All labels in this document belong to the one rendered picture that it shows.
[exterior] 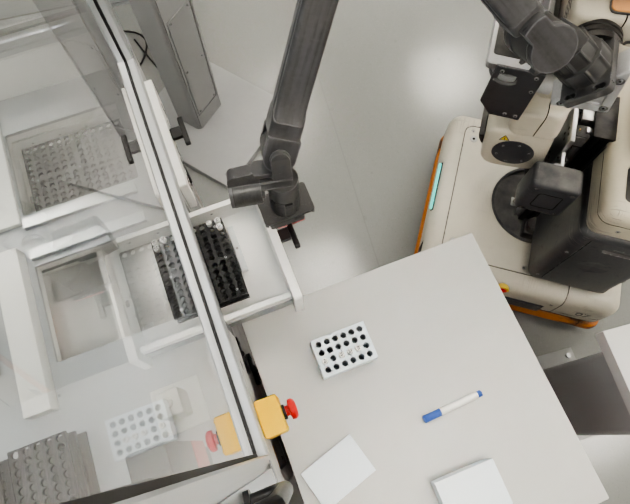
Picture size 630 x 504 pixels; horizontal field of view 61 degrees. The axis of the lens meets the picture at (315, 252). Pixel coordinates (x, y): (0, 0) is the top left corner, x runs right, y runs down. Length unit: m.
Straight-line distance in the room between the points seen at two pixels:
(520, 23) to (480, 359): 0.69
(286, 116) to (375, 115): 1.48
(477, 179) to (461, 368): 0.88
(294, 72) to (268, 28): 1.76
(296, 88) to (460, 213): 1.11
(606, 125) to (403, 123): 1.02
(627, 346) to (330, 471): 0.71
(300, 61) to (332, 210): 1.32
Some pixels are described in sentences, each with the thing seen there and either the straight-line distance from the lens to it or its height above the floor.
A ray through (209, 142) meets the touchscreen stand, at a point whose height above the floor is 0.04.
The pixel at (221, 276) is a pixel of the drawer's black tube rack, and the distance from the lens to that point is 1.11.
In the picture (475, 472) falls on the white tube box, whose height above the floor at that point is 0.81.
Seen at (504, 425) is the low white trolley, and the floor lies 0.76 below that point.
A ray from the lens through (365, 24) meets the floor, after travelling 2.64.
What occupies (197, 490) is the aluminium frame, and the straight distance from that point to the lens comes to 0.40.
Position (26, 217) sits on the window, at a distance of 0.32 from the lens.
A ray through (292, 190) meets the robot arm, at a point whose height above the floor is 1.09.
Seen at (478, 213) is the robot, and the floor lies 0.28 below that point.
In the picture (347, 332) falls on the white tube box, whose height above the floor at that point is 0.80.
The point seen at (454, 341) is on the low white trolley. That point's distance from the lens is 1.25.
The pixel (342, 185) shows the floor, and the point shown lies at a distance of 2.18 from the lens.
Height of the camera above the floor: 1.95
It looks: 71 degrees down
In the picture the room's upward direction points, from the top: straight up
